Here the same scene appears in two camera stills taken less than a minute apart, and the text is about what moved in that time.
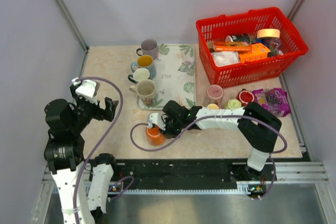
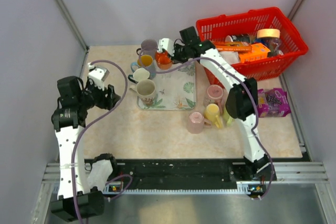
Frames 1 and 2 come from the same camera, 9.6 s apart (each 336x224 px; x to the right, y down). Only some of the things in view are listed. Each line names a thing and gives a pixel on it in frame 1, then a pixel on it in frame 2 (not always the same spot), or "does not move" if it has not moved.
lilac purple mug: x=148 y=46 does not move
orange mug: x=154 y=136 to x=163 y=60
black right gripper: x=167 y=131 to x=174 y=58
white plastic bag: x=224 y=58 does not move
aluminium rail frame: x=297 y=173 does not move
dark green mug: x=139 y=74 does not move
